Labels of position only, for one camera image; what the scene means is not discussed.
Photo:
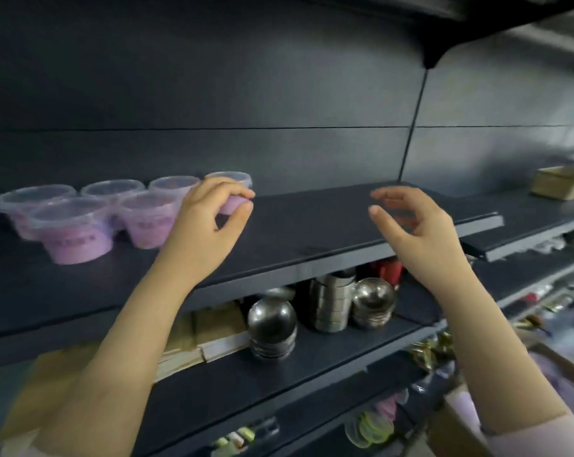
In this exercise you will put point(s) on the person's right hand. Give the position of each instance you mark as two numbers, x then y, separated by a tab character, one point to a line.
430	242

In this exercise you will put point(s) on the person's left hand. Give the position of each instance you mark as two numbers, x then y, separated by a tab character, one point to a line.
196	228

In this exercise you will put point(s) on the person's right thumb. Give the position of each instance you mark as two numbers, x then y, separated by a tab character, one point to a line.
387	226

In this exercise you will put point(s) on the person's left thumb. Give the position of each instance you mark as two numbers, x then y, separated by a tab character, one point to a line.
234	217

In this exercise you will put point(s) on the purple plastic tub with lid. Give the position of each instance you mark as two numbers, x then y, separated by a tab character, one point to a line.
234	204

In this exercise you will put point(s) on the person's left forearm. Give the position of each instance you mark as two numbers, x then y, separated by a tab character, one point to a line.
125	356

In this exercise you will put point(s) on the person's right forearm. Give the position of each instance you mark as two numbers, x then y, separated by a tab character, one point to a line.
487	347

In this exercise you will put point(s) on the red packet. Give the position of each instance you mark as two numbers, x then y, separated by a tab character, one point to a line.
390	271

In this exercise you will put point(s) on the dark shelf board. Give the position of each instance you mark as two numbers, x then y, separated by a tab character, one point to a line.
325	356
411	14
287	233
530	223

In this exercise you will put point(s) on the stack of steel bowls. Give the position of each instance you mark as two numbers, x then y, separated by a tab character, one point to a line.
373	302
272	328

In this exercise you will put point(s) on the stack of round steel tins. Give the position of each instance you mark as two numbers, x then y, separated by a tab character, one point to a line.
332	302

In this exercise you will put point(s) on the light wooden boxes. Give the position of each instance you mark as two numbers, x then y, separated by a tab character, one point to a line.
211	335

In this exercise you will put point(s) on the gold shiny trinkets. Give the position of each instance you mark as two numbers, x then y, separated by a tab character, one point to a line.
432	352

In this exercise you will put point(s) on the group of purple lidded cups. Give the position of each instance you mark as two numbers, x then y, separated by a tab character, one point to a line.
77	233

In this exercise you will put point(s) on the brown cardboard box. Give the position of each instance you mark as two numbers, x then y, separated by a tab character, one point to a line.
561	182

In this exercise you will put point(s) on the colourful round plastic items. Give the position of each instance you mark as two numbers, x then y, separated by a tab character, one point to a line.
368	430

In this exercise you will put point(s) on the open cardboard carton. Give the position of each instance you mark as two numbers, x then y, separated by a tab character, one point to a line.
456	423

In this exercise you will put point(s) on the pink sleeve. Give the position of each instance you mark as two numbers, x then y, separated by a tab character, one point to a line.
539	437

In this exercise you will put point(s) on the flat brown cardboard sheet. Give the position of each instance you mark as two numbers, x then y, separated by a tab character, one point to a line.
34	399

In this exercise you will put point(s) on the black shelf bracket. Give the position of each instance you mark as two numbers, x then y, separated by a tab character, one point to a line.
442	45

